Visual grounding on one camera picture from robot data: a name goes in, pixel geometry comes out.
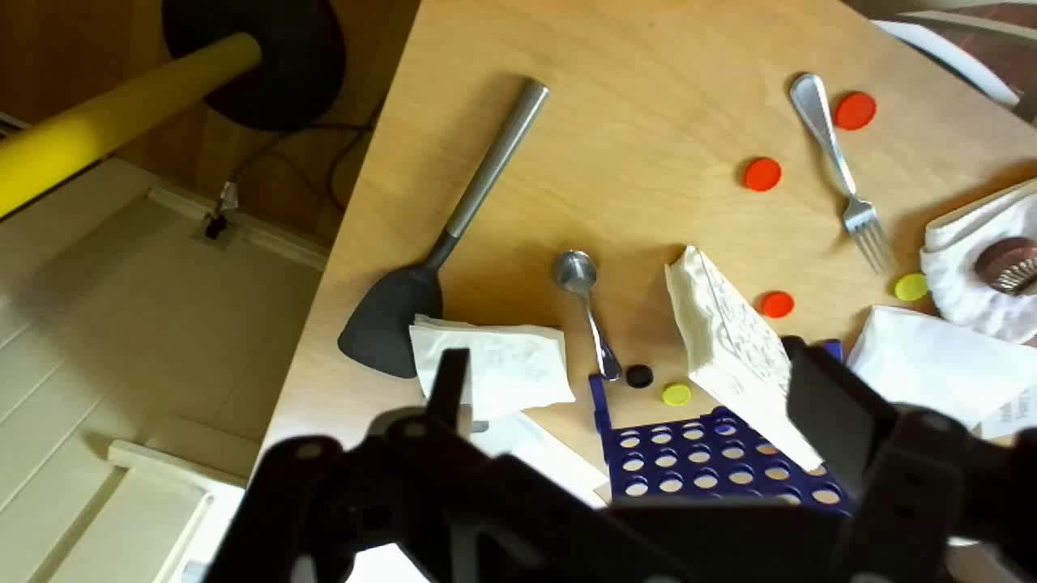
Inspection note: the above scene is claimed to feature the metal spoon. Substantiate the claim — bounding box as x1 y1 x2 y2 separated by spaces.
552 248 622 383

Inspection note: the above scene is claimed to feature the black game disc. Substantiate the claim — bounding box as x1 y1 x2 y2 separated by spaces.
624 361 656 388

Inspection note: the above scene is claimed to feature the blue connect four grid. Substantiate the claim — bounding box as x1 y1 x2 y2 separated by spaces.
586 376 851 513

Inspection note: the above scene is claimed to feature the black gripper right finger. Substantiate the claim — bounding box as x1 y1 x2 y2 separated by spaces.
780 333 1037 583

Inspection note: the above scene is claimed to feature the white cloth with cupcake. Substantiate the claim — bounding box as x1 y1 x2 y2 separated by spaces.
919 179 1037 343

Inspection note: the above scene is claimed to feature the yellow game disc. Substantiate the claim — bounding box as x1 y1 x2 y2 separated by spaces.
660 383 692 406
890 273 930 302

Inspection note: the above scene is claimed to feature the yellow stand pole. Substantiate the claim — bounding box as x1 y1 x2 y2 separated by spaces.
0 31 261 215

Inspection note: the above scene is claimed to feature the metal fork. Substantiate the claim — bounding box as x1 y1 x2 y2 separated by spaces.
789 71 893 273

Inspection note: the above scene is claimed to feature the red game disc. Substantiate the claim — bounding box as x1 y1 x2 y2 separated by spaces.
739 154 783 191
833 90 878 129
758 289 796 318

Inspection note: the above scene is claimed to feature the black stand base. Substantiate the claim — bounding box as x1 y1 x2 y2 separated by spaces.
163 0 348 132

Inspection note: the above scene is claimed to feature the loose white napkin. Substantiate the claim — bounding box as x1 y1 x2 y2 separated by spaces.
408 318 575 419

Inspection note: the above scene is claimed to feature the white paper sheet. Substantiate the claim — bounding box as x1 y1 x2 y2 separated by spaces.
849 308 1037 440

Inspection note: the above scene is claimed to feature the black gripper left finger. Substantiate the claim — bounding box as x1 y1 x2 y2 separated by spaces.
204 348 565 583

